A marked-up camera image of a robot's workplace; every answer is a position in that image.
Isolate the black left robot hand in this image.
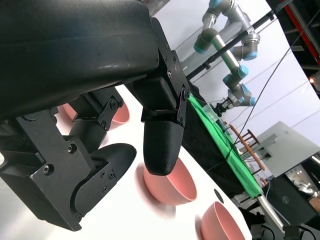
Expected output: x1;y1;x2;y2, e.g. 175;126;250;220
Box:
0;0;191;232

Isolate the pink plastic bowl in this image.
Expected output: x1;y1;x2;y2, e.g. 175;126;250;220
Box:
200;201;247;240
142;156;198;207
61;101;131;131

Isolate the black boom pole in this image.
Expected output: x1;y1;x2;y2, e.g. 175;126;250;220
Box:
186;11;276;80

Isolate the small black background gripper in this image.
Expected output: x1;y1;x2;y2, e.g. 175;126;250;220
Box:
214;98;235;117

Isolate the black cloth backdrop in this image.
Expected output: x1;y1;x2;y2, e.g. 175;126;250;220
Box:
181;83;253;201

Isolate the green cloth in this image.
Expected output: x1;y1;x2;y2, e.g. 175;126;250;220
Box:
187;96;262;200

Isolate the brown wooden chair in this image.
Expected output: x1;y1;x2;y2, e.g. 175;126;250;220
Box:
228;123;266;175

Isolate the black round table grommet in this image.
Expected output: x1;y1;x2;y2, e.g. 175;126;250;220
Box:
214;188;225;204

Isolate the black red metal rack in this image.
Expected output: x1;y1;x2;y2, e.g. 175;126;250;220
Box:
274;0;320;76

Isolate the grey metal cabinet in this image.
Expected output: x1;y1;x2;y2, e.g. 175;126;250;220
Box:
254;121;320;179

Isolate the black computer case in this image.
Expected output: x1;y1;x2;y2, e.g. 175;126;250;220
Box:
266;172;320;225

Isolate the thin black hanging cable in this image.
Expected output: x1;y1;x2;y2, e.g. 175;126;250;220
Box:
226;13;320;161

